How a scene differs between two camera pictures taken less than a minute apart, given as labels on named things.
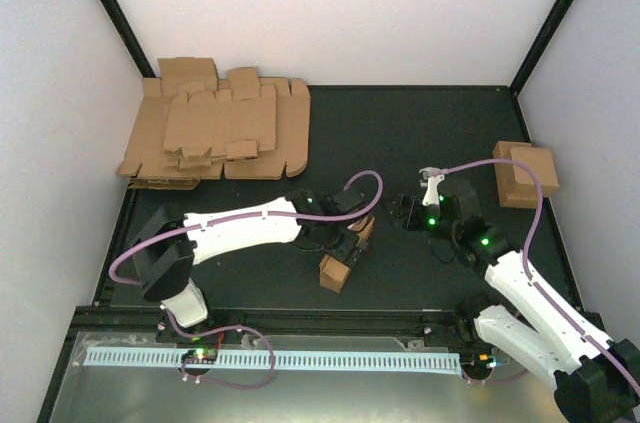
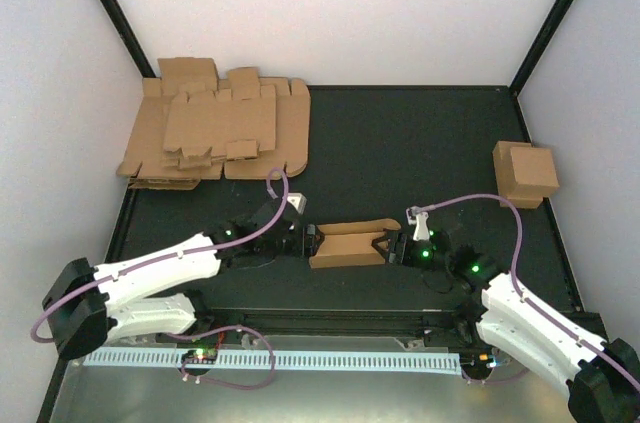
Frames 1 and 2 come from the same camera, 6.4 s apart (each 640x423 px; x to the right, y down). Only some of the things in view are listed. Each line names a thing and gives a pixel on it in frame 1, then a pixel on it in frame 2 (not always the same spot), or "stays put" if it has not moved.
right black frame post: [535, 58] stays put
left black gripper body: [336, 248] -> [294, 248]
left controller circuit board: [200, 356] stays put
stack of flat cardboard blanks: [191, 125] stays put
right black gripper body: [416, 222] -> [412, 258]
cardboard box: [542, 162] stays put
